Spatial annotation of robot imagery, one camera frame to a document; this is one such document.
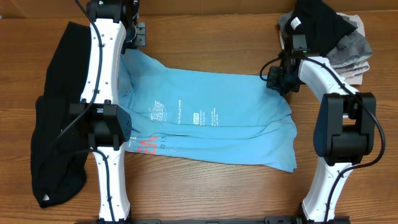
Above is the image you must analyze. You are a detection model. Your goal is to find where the black t-shirt on left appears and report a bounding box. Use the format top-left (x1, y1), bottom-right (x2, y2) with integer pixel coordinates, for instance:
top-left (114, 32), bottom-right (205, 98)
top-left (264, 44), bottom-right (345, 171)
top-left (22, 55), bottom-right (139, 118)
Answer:
top-left (30, 22), bottom-right (91, 208)

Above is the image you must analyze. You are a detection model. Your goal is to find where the grey folded garment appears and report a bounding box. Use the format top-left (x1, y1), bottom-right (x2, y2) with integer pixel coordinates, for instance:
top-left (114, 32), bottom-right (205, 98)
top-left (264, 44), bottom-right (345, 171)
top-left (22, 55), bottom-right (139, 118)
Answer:
top-left (278, 1), bottom-right (373, 77)

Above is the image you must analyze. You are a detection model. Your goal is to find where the light blue printed t-shirt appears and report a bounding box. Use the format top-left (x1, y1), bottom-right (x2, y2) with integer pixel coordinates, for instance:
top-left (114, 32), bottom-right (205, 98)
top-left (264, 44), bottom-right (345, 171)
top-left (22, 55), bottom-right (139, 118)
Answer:
top-left (118, 50), bottom-right (297, 172)

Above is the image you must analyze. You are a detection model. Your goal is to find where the beige folded garment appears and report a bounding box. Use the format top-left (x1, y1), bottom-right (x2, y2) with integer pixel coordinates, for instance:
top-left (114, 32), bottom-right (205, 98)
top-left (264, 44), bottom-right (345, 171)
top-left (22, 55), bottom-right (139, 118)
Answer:
top-left (279, 12), bottom-right (371, 85)

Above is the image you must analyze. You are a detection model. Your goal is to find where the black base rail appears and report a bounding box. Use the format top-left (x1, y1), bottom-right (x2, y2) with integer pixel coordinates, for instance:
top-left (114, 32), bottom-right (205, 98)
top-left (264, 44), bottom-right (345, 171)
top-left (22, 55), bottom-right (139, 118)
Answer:
top-left (74, 215), bottom-right (351, 224)

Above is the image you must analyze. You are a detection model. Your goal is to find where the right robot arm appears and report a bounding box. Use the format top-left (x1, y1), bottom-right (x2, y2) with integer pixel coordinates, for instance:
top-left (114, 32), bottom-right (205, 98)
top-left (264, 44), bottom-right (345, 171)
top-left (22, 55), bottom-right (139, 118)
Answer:
top-left (264, 35), bottom-right (378, 224)

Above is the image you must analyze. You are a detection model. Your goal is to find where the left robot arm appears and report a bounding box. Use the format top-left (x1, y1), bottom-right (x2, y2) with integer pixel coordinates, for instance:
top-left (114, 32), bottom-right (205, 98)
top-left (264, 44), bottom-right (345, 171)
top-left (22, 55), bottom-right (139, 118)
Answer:
top-left (70, 0), bottom-right (146, 223)

